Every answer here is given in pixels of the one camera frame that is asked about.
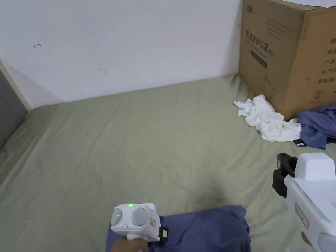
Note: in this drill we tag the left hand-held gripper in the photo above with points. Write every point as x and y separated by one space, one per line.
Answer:
136 223

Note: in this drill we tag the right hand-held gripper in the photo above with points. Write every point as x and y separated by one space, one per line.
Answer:
312 189

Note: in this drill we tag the blue shirt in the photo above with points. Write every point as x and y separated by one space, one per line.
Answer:
210 231

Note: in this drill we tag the person's left hand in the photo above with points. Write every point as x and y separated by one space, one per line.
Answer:
126 245

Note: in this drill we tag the person's right hand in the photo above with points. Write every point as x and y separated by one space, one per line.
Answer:
305 238

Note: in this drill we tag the crumpled blue garment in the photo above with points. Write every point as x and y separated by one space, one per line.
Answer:
315 128

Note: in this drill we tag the white crumpled cloth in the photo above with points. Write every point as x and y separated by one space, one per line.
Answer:
265 118

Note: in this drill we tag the bed with pale green sheet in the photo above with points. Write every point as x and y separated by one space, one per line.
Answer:
110 147

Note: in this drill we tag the brown cardboard carton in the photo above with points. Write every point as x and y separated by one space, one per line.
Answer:
288 52

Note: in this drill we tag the grey padded headboard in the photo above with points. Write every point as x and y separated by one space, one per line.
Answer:
9 105

